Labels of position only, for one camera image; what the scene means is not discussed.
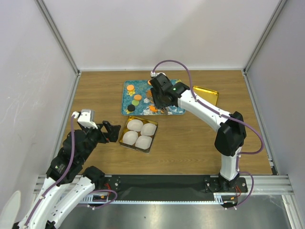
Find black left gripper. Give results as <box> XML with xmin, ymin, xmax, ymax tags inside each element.
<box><xmin>79</xmin><ymin>120</ymin><xmax>121</xmax><ymax>162</ymax></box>

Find orange fish cookie bottom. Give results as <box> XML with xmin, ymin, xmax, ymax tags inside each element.
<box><xmin>149</xmin><ymin>106</ymin><xmax>158</xmax><ymax>112</ymax></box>

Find gold cookie tin box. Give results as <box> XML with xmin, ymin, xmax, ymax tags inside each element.
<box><xmin>119</xmin><ymin>116</ymin><xmax>158</xmax><ymax>154</ymax></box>

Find metal tongs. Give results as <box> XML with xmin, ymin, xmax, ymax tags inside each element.
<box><xmin>146</xmin><ymin>89</ymin><xmax>169</xmax><ymax>115</ymax></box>

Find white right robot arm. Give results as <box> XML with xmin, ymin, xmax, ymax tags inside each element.
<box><xmin>150</xmin><ymin>72</ymin><xmax>246</xmax><ymax>192</ymax></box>

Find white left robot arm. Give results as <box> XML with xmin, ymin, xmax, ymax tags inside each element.
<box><xmin>12</xmin><ymin>121</ymin><xmax>121</xmax><ymax>229</ymax></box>

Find white paper cup bottom-left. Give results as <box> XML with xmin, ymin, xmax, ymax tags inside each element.
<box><xmin>122</xmin><ymin>131</ymin><xmax>138</xmax><ymax>145</ymax></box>

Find white paper cup top-left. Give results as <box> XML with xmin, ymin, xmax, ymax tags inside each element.
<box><xmin>127</xmin><ymin>119</ymin><xmax>143</xmax><ymax>132</ymax></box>

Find orange round cookie left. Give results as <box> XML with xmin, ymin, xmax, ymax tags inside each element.
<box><xmin>134</xmin><ymin>94</ymin><xmax>142</xmax><ymax>101</ymax></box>

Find teal floral serving tray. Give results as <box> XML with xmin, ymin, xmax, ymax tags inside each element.
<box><xmin>121</xmin><ymin>80</ymin><xmax>185</xmax><ymax>116</ymax></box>

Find black round cookie left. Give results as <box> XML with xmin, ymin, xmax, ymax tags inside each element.
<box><xmin>127</xmin><ymin>104</ymin><xmax>135</xmax><ymax>112</ymax></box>

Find green round cookie left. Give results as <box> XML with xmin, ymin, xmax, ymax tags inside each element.
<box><xmin>132</xmin><ymin>100</ymin><xmax>140</xmax><ymax>106</ymax></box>

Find white paper cup bottom-right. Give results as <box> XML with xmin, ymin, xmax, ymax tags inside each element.
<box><xmin>135</xmin><ymin>135</ymin><xmax>152</xmax><ymax>150</ymax></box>

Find orange round cookie top-left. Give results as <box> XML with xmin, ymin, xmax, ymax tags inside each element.
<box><xmin>126</xmin><ymin>84</ymin><xmax>134</xmax><ymax>92</ymax></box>

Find white paper cup top-right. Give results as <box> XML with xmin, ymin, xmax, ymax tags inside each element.
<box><xmin>141</xmin><ymin>123</ymin><xmax>157</xmax><ymax>136</ymax></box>

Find gold tin lid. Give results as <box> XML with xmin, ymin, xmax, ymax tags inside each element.
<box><xmin>193</xmin><ymin>86</ymin><xmax>219</xmax><ymax>106</ymax></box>

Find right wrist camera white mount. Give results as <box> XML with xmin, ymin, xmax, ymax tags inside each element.
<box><xmin>150</xmin><ymin>71</ymin><xmax>164</xmax><ymax>79</ymax></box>

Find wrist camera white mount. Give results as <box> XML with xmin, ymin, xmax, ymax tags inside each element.
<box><xmin>150</xmin><ymin>71</ymin><xmax>164</xmax><ymax>79</ymax></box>
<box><xmin>77</xmin><ymin>109</ymin><xmax>98</xmax><ymax>129</ymax></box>

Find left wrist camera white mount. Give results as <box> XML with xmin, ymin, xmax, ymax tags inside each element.
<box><xmin>77</xmin><ymin>109</ymin><xmax>98</xmax><ymax>129</ymax></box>

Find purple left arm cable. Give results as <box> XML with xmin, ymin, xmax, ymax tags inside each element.
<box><xmin>21</xmin><ymin>112</ymin><xmax>118</xmax><ymax>229</ymax></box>

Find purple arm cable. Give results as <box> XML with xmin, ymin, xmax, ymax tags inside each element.
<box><xmin>21</xmin><ymin>112</ymin><xmax>118</xmax><ymax>229</ymax></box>
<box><xmin>152</xmin><ymin>59</ymin><xmax>264</xmax><ymax>210</ymax></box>

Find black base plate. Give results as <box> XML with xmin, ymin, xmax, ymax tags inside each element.
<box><xmin>106</xmin><ymin>175</ymin><xmax>248</xmax><ymax>202</ymax></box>

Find white cable duct left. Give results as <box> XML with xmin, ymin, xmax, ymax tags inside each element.
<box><xmin>79</xmin><ymin>192</ymin><xmax>109</xmax><ymax>204</ymax></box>

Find white cable duct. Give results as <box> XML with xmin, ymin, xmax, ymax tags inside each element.
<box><xmin>79</xmin><ymin>192</ymin><xmax>109</xmax><ymax>204</ymax></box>
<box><xmin>213</xmin><ymin>193</ymin><xmax>241</xmax><ymax>204</ymax></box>

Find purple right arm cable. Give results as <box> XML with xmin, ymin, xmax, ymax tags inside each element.
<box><xmin>152</xmin><ymin>59</ymin><xmax>264</xmax><ymax>210</ymax></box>

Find aluminium frame post left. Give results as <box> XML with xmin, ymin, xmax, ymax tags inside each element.
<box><xmin>34</xmin><ymin>0</ymin><xmax>81</xmax><ymax>77</ymax></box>

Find aluminium frame post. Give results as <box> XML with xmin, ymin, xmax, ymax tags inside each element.
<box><xmin>34</xmin><ymin>0</ymin><xmax>81</xmax><ymax>77</ymax></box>
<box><xmin>242</xmin><ymin>0</ymin><xmax>288</xmax><ymax>74</ymax></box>

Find white cable duct right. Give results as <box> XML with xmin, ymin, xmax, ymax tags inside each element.
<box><xmin>213</xmin><ymin>193</ymin><xmax>241</xmax><ymax>204</ymax></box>

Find aluminium frame post right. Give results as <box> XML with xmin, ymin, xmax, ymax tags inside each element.
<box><xmin>242</xmin><ymin>0</ymin><xmax>288</xmax><ymax>74</ymax></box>

